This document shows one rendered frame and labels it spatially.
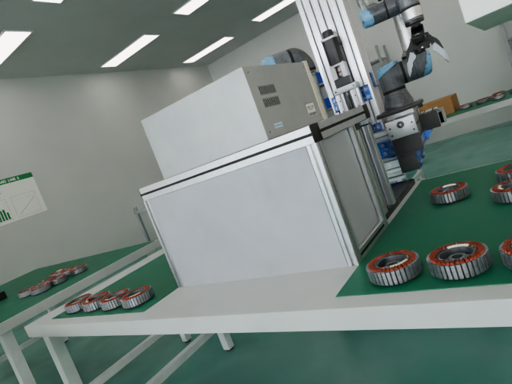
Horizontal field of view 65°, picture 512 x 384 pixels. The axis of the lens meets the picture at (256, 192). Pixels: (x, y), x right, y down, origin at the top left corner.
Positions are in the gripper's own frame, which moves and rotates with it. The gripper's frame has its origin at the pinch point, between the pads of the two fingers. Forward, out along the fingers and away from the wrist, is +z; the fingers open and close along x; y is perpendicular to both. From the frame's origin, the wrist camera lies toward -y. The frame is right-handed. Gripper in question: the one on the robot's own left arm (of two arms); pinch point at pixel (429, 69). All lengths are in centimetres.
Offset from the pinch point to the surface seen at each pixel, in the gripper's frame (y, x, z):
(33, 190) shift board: 202, 544, -47
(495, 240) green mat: -85, -5, 40
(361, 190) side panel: -65, 24, 26
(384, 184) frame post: -42, 22, 31
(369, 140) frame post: -42.2, 21.8, 15.4
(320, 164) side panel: -84, 26, 13
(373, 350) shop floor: -5, 59, 115
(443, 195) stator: -50, 5, 37
